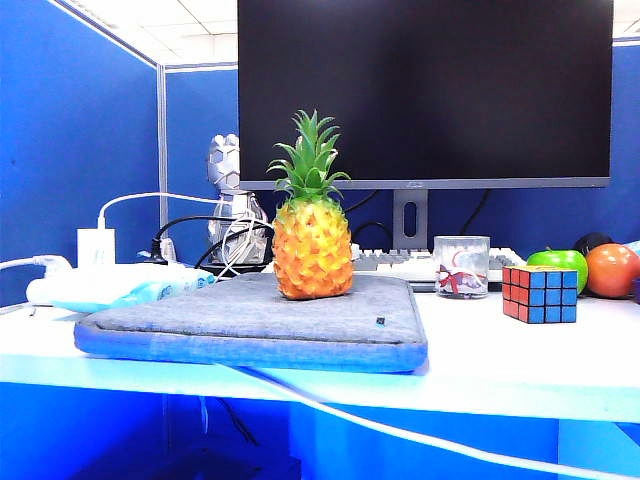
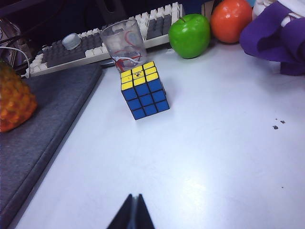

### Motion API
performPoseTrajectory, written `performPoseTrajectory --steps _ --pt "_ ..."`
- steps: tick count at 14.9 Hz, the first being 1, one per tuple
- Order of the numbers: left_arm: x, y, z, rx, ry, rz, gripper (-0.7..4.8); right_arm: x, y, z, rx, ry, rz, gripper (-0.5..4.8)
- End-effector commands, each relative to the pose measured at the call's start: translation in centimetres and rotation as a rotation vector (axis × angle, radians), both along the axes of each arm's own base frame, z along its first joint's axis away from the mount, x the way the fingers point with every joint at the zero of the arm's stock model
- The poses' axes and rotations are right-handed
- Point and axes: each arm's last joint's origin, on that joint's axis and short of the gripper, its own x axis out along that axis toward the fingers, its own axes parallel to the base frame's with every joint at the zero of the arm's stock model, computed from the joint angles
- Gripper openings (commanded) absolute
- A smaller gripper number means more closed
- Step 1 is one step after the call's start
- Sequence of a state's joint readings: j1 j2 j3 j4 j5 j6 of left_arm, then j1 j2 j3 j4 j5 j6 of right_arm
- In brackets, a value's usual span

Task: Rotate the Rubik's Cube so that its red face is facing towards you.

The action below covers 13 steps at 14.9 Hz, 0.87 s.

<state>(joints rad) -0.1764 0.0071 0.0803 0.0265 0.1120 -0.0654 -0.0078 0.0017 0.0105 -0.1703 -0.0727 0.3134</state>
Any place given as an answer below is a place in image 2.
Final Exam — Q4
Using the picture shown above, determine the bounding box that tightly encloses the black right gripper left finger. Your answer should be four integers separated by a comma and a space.
106, 193, 138, 229

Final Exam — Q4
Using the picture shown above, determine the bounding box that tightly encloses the thin white coiled cable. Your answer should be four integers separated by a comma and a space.
0, 46, 32, 78

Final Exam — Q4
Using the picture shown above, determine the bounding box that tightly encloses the clear printed drinking glass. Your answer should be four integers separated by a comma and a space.
99, 19, 149, 73

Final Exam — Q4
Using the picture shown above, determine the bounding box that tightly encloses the red-orange apple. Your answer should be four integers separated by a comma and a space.
209, 0, 254, 44

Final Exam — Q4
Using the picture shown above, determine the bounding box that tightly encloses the translucent plastic cap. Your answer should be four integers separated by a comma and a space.
61, 33, 82, 51

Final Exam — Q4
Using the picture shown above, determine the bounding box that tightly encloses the orange toy pineapple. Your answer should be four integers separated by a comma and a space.
0, 58, 39, 133

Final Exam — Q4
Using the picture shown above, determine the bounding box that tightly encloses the green apple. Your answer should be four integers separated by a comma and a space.
168, 13, 212, 59

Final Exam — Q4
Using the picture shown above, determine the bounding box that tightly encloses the Rubik's cube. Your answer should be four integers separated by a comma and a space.
120, 61, 171, 121

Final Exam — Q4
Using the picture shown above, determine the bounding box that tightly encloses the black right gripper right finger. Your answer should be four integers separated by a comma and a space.
134, 194, 156, 229

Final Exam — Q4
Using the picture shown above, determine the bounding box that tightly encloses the white and grey keyboard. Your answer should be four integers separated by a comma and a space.
25, 1, 187, 78

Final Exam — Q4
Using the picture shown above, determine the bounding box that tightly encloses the grey fabric laptop sleeve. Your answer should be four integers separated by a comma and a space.
0, 63, 104, 229

